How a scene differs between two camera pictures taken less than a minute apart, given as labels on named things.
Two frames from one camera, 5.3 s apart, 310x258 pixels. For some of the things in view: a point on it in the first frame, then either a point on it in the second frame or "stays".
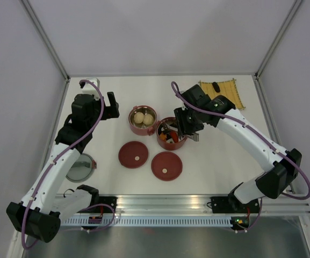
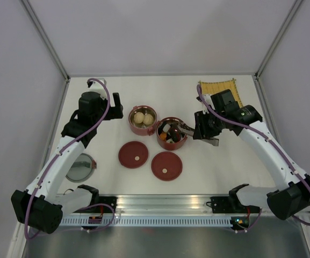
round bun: x=138 y=117 stays
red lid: x=166 y=166 stays
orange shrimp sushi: x=163 y=136 stays
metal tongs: x=194 y=136 -> x=190 y=131
